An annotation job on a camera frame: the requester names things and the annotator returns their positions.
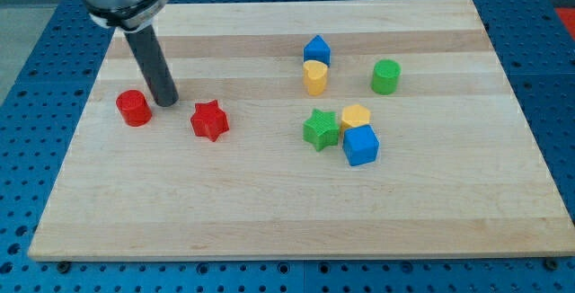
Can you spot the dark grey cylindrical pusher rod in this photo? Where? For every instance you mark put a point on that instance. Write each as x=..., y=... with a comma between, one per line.
x=149, y=56

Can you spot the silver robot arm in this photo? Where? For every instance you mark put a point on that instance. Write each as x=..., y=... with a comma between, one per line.
x=135, y=19

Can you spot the yellow heart block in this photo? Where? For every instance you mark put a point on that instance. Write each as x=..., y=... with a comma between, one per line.
x=315, y=76

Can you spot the red cylinder block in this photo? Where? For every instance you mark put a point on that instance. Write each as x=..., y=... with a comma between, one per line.
x=133, y=108

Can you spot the red star block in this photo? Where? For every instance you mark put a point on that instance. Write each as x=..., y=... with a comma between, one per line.
x=209, y=120

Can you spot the blue pentagon block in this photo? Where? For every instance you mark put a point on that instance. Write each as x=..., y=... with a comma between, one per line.
x=317, y=49

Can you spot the green star block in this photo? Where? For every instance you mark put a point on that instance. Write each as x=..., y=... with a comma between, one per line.
x=321, y=129

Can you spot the yellow hexagon block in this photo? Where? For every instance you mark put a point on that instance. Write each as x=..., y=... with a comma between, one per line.
x=354, y=116

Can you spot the blue cube block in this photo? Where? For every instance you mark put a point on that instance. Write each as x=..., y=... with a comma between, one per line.
x=360, y=145

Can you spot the wooden board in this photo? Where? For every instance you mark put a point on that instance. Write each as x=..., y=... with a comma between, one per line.
x=458, y=172

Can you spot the green cylinder block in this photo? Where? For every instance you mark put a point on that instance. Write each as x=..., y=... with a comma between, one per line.
x=385, y=76

